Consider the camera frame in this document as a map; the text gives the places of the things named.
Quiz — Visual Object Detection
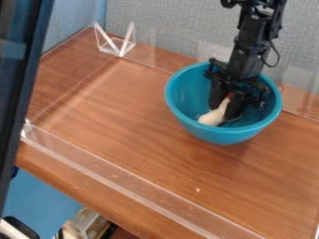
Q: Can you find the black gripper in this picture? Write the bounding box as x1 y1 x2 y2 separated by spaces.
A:
205 38 271 121

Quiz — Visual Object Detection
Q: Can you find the white box under table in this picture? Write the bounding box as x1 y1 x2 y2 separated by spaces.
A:
63 208 110 239

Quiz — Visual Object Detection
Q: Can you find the clear acrylic barrier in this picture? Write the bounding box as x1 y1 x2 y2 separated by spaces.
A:
94 21 319 121
22 122 265 239

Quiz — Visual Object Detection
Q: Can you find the white brown toy mushroom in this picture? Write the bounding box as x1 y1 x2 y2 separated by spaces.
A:
198 98 231 126

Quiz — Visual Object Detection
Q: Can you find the blue plastic bowl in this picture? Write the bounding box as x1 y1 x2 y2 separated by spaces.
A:
165 63 283 146

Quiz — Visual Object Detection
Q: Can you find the dark blue foreground post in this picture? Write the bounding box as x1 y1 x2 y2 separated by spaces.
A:
0 0 55 217

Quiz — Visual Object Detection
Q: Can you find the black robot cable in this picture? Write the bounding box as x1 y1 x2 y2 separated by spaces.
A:
259 38 282 68

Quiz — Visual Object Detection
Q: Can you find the clear acrylic back barrier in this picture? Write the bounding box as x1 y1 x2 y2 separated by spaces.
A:
94 21 319 121

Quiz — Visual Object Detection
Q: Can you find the clear acrylic front barrier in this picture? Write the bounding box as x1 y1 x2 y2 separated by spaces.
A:
22 122 265 239

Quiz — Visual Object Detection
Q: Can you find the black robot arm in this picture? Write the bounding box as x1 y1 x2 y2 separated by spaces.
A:
206 0 287 121

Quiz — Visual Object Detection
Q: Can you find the clear acrylic corner bracket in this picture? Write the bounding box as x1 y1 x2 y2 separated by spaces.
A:
94 22 137 57

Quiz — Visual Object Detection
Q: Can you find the black white device corner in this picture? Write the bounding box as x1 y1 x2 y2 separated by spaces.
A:
0 217 41 239

